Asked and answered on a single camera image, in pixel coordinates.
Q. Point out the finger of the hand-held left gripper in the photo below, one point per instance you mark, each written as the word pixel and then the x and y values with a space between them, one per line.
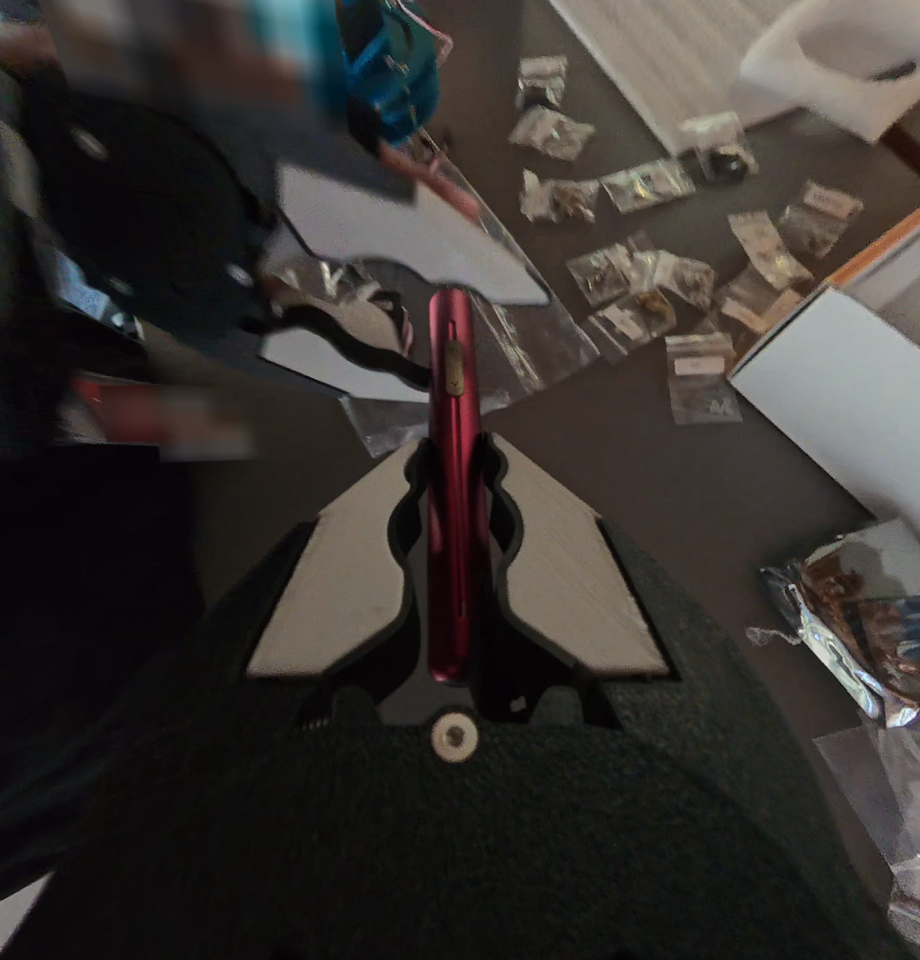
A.
pixel 317 360
pixel 400 240

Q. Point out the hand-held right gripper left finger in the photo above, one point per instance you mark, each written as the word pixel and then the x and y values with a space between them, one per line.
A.
pixel 340 592

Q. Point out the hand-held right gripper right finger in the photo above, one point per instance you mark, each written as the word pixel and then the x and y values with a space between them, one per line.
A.
pixel 572 592

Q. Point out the red electric screwdriver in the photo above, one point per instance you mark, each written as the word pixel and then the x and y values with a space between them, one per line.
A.
pixel 452 487

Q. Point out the blue toy robot arm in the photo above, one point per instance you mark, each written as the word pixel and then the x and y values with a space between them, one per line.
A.
pixel 388 82

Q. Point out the group of hardware bags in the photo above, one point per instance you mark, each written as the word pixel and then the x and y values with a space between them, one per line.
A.
pixel 625 270

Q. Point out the orange cardboard box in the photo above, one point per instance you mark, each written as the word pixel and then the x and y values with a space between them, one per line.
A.
pixel 827 390

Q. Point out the dark grey desk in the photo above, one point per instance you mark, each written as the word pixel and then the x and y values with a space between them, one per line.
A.
pixel 655 487

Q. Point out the large clear plastic bag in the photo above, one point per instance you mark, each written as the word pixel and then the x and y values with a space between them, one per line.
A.
pixel 505 337

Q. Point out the silver foil bag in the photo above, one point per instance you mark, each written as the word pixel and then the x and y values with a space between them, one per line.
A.
pixel 857 615

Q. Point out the white foam sheet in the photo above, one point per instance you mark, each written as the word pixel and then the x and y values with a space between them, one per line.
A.
pixel 640 52

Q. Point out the crumpled clear plastic wrap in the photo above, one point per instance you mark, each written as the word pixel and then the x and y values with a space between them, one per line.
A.
pixel 895 810

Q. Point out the white foam block insert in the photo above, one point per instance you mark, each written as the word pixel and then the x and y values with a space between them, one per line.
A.
pixel 775 67

